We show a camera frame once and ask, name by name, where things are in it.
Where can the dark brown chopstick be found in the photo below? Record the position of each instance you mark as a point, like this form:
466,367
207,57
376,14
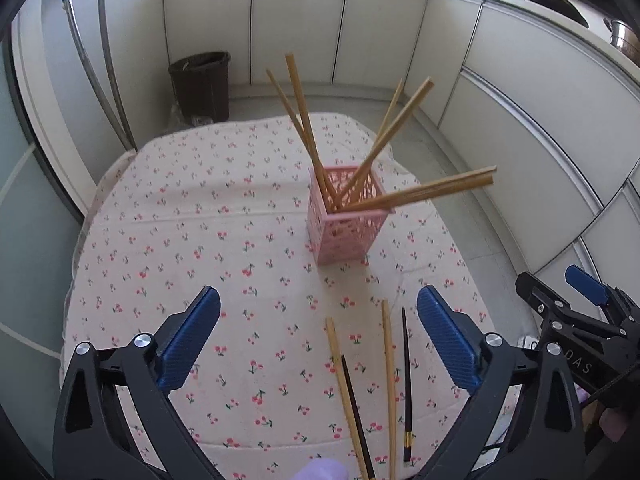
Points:
406,385
357,420

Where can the brown trash bin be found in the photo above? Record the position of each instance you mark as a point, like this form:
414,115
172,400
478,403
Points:
202,85

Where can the pink perforated utensil holder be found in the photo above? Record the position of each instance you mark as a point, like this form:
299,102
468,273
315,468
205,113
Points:
345,237

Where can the steel pot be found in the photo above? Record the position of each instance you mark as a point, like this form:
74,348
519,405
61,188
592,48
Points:
625,37

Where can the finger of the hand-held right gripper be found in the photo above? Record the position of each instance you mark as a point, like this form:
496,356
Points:
547,305
585,282

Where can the cherry print tablecloth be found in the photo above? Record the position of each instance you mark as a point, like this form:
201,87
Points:
200,240

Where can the sliding glass door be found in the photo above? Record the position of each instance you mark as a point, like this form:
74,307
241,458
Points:
25,210

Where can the person's right hand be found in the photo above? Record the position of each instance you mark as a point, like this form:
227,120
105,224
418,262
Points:
614,424

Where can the white kitchen base cabinet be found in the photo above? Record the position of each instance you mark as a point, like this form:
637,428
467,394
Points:
295,20
525,110

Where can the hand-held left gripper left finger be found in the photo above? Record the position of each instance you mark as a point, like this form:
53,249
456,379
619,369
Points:
192,332

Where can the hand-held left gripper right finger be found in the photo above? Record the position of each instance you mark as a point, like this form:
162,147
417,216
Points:
447,332

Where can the person's left hand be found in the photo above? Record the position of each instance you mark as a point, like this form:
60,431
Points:
322,471

